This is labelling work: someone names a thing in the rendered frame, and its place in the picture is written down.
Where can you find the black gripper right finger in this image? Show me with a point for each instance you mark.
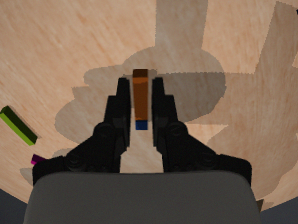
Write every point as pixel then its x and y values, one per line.
pixel 180 151

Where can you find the orange rod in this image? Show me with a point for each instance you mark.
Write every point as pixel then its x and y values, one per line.
pixel 140 93

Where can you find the lime green rod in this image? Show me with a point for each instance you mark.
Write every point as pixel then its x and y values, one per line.
pixel 13 121

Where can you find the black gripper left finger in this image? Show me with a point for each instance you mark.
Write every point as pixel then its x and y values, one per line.
pixel 110 137

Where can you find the small magenta block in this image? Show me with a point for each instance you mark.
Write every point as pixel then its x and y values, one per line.
pixel 36 159

